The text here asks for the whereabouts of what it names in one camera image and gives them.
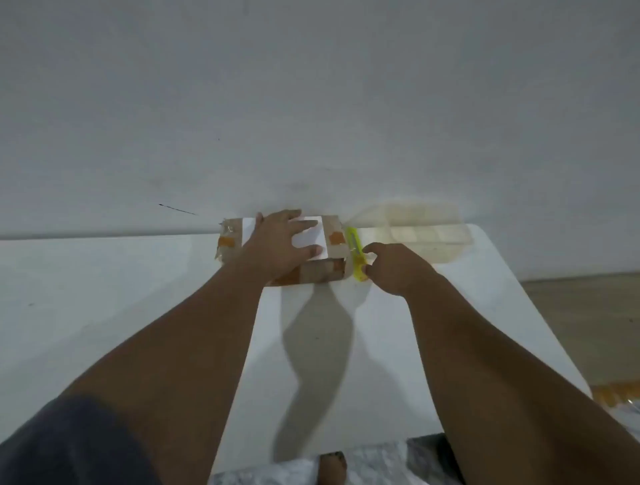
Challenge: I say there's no clear plastic container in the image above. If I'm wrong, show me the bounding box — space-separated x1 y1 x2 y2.
347 202 475 266

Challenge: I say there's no orange plastic packet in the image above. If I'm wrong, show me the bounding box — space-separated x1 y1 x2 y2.
590 380 640 408

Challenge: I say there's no person's left forearm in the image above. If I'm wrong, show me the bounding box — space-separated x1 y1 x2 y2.
59 264 275 485

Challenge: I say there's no person's right forearm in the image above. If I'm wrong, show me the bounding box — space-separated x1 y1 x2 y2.
402 272 640 485

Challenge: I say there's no person's bare foot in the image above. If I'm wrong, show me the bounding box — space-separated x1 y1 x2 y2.
316 451 349 485

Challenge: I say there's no person's right hand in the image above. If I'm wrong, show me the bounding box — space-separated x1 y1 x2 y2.
362 242 442 298

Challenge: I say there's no taped brown cardboard box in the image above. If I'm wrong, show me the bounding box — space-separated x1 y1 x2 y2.
215 215 353 287

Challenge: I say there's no yellow utility knife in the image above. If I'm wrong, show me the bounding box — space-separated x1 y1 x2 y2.
345 226 372 283

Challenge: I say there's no dark grey shirt sleeve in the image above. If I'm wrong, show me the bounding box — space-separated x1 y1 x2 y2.
0 395 162 485

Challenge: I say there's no person's left hand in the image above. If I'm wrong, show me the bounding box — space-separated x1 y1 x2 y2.
239 209 325 283

